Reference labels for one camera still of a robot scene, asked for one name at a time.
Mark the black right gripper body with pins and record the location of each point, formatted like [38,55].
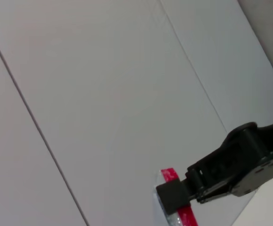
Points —
[256,155]

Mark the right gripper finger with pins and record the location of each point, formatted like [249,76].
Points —
[174,196]
[215,194]

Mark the transparent document bag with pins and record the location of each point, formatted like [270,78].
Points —
[187,215]

